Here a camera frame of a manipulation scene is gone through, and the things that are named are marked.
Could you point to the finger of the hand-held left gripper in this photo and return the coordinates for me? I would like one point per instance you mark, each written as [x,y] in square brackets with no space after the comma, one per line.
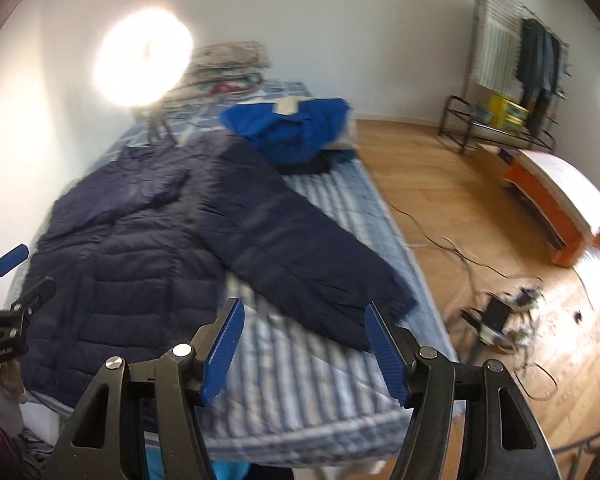
[35,295]
[10,260]

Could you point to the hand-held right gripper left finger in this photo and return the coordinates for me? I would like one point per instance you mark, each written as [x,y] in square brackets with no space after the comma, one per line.
[225,350]

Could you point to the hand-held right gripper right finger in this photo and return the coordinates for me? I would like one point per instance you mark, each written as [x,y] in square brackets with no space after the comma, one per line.
[385,350]

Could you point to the navy puffer jacket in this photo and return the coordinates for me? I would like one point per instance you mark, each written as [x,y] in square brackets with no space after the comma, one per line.
[145,260]

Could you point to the black metal clothes rack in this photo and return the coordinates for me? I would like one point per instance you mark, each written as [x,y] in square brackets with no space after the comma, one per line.
[467,60]

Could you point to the person's left hand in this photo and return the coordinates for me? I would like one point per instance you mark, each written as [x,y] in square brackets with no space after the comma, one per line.
[11,377]

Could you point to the black electronic device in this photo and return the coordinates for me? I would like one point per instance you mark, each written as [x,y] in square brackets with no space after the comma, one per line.
[495,317]

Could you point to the light blue cloth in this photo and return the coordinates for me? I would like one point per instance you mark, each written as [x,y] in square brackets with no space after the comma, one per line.
[225,470]

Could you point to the teal folded garment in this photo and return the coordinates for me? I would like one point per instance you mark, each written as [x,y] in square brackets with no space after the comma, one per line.
[342,156]

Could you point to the black tripod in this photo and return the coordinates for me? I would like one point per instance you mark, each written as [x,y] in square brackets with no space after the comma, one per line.
[155,122]

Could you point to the dark folded garment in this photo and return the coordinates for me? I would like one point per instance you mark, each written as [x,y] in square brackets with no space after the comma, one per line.
[305,166]

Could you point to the cardboard box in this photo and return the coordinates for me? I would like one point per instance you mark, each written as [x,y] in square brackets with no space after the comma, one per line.
[490,160]

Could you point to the purple box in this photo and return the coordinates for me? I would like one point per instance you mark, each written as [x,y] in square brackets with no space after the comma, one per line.
[509,157]

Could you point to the blue and white jacket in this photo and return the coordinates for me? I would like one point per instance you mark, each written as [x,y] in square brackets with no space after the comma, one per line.
[290,130]

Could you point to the blue checked bed cover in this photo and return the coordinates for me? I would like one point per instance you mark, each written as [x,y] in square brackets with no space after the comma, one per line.
[205,120]

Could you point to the yellow box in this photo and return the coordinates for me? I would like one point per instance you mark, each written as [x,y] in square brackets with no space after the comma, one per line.
[507,112]

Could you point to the folded floral quilt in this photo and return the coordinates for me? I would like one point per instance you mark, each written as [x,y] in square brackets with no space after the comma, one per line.
[225,67]

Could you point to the striped hanging cloth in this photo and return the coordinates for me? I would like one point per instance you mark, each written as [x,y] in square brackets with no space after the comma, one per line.
[497,45]

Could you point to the dark green hanging garment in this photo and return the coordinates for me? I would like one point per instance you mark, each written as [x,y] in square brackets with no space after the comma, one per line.
[530,55]

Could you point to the blue denim hanging garment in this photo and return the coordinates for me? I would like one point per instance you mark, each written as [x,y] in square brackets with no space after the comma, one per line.
[551,65]

